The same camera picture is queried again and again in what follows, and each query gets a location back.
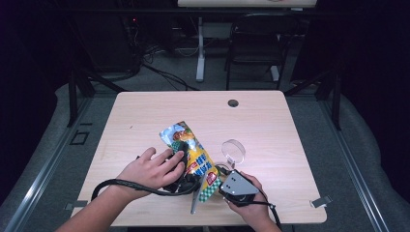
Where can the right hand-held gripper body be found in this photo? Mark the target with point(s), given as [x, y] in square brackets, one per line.
[240, 187]

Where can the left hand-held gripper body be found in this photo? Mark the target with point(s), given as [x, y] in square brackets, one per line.
[185, 183]

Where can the yellow seasoning bag chicken print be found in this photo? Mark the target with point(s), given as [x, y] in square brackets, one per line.
[199, 158]

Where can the person's right hand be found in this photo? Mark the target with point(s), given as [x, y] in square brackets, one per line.
[254, 211]

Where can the person's left hand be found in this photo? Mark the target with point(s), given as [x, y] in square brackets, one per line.
[148, 172]

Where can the grey tape piece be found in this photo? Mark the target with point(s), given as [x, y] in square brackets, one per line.
[320, 201]
[76, 205]

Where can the white table leg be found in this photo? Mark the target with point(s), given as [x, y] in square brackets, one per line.
[274, 73]
[200, 51]

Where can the black metal stand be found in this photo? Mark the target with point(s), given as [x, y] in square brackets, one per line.
[336, 100]
[72, 96]

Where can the black chair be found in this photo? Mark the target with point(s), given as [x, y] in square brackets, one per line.
[257, 48]

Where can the dark equipment cabinet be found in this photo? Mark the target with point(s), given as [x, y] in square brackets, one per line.
[106, 42]

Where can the aluminium frame rail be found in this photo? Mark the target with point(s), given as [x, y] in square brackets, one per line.
[42, 170]
[354, 170]

